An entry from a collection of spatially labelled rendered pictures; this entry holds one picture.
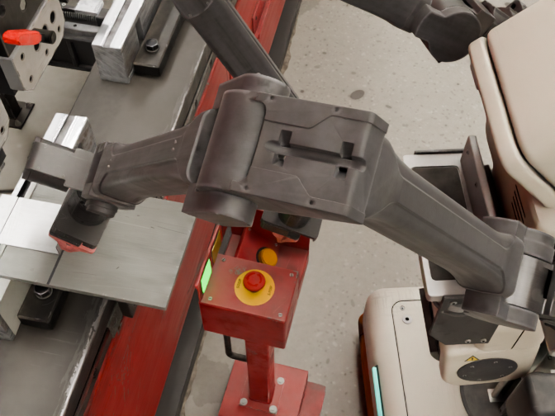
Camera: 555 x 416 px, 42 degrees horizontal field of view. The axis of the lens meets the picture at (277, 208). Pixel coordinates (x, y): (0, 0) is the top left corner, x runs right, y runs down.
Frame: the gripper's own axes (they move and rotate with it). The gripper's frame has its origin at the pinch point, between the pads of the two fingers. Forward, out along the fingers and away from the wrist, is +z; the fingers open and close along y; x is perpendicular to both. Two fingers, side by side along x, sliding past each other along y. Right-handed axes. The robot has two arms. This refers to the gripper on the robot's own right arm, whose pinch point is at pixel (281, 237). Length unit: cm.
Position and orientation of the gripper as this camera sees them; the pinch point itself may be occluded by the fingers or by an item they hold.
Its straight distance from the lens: 132.9
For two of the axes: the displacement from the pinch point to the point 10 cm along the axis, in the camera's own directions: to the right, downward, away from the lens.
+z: -2.4, 4.8, 8.4
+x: -2.5, 8.1, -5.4
